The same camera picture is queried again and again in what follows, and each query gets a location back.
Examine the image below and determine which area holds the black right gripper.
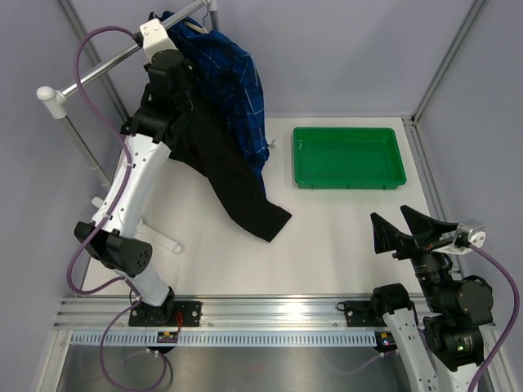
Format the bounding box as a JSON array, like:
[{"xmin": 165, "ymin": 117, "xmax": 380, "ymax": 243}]
[{"xmin": 371, "ymin": 203, "xmax": 463, "ymax": 312}]

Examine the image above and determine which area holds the black button shirt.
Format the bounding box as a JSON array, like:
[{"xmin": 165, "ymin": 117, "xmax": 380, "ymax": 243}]
[{"xmin": 169, "ymin": 91, "xmax": 292, "ymax": 243}]

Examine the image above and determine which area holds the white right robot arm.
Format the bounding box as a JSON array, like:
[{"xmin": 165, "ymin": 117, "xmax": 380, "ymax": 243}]
[{"xmin": 369, "ymin": 205, "xmax": 494, "ymax": 391}]

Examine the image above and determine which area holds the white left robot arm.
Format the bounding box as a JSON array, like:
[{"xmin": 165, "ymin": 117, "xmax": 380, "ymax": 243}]
[{"xmin": 74, "ymin": 49, "xmax": 196, "ymax": 326}]

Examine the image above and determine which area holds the blue plaid shirt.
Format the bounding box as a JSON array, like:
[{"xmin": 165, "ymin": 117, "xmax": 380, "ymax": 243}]
[{"xmin": 168, "ymin": 21, "xmax": 270, "ymax": 194}]

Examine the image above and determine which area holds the wooden hanger of blue shirt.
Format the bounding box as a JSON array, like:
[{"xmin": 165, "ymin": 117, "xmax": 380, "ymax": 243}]
[{"xmin": 183, "ymin": 8, "xmax": 220, "ymax": 33}]

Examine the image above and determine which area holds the green plastic tray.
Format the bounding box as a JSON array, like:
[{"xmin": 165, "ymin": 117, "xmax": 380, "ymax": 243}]
[{"xmin": 293, "ymin": 127, "xmax": 407, "ymax": 190}]

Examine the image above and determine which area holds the silver clothes rack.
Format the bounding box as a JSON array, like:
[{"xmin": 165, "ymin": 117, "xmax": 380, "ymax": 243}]
[{"xmin": 35, "ymin": 0, "xmax": 220, "ymax": 256}]

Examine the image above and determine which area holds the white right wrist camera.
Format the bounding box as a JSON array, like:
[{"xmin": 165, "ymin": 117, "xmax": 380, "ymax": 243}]
[{"xmin": 436, "ymin": 220, "xmax": 486, "ymax": 256}]

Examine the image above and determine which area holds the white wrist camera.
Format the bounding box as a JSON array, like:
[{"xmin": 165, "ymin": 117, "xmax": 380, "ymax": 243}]
[
  {"xmin": 436, "ymin": 220, "xmax": 486, "ymax": 256},
  {"xmin": 140, "ymin": 18, "xmax": 177, "ymax": 61}
]

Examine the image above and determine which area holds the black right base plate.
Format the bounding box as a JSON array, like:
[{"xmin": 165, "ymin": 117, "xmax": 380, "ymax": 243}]
[{"xmin": 336, "ymin": 301, "xmax": 386, "ymax": 327}]

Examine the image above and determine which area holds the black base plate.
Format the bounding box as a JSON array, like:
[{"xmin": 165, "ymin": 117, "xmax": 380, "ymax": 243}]
[
  {"xmin": 128, "ymin": 301, "xmax": 202, "ymax": 327},
  {"xmin": 336, "ymin": 301, "xmax": 386, "ymax": 327}
]

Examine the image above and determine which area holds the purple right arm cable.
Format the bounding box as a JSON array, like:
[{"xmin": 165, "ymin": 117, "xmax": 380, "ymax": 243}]
[{"xmin": 326, "ymin": 243, "xmax": 516, "ymax": 392}]

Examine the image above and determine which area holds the aluminium frame post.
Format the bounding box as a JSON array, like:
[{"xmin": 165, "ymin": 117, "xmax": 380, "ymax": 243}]
[{"xmin": 410, "ymin": 0, "xmax": 489, "ymax": 126}]

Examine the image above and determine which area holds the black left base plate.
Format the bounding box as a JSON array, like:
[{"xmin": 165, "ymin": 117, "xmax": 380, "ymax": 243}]
[{"xmin": 128, "ymin": 301, "xmax": 202, "ymax": 327}]

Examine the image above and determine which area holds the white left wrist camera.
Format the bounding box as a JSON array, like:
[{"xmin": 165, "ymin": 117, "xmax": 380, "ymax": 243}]
[{"xmin": 140, "ymin": 18, "xmax": 177, "ymax": 61}]

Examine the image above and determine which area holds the aluminium mounting rail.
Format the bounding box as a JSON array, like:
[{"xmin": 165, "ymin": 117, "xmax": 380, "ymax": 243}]
[{"xmin": 52, "ymin": 294, "xmax": 498, "ymax": 331}]

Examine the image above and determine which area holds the white slotted cable duct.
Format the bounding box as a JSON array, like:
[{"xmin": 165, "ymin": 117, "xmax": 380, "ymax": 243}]
[{"xmin": 70, "ymin": 330, "xmax": 377, "ymax": 348}]

